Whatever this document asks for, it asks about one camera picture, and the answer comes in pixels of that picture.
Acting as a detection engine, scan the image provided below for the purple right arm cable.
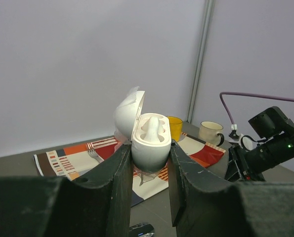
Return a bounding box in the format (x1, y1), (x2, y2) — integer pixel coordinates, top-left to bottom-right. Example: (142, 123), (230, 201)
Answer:
(219, 91), (294, 126)

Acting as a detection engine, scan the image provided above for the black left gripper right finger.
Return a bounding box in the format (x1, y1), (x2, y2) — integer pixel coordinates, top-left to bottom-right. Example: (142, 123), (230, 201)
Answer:
(168, 142), (294, 237)

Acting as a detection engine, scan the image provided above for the white enamel mug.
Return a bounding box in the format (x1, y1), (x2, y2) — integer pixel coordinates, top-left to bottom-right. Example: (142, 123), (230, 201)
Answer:
(198, 121), (224, 146)

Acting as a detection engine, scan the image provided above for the yellow mug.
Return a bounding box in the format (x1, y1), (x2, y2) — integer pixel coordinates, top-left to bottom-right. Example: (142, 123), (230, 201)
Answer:
(168, 116), (183, 142)

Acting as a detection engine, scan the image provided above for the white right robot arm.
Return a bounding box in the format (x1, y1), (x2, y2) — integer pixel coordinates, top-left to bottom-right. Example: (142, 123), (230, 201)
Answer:
(225, 106), (294, 182)

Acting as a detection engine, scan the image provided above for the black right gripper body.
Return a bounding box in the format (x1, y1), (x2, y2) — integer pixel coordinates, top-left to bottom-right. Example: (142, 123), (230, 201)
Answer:
(224, 145), (265, 182)

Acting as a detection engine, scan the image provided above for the colourful patterned placemat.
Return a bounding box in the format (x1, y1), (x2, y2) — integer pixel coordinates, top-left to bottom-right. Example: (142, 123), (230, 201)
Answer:
(34, 132), (226, 206)

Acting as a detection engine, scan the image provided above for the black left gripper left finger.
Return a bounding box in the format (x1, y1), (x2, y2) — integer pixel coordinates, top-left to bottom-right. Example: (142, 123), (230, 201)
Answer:
(0, 145), (133, 237)

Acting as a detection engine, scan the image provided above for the white earbud case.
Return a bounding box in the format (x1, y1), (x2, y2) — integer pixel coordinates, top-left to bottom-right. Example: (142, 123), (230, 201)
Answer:
(114, 86), (171, 173)

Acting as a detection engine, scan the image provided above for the pink fork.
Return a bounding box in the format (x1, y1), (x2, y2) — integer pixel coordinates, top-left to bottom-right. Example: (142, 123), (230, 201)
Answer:
(87, 148), (104, 163)

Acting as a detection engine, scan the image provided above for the black earbud charging case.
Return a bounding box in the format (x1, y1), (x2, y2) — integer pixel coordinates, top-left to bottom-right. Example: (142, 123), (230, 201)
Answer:
(129, 222), (155, 237)

